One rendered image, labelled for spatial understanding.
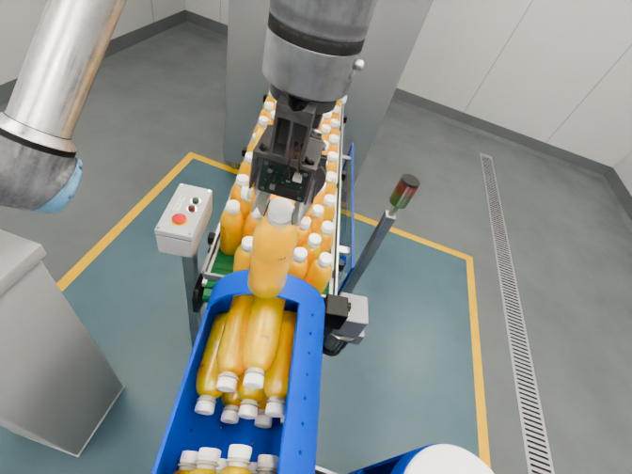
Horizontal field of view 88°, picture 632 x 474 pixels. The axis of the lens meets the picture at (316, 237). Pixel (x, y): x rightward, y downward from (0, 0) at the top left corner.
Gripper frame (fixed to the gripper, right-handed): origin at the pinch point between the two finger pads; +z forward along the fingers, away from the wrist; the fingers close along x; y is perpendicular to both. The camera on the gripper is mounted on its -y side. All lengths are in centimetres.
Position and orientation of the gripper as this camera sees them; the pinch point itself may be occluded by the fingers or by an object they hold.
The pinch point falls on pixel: (280, 210)
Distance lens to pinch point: 50.1
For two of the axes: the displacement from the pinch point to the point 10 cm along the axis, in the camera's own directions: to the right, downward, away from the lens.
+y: -1.7, 7.0, -6.9
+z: -2.3, 6.6, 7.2
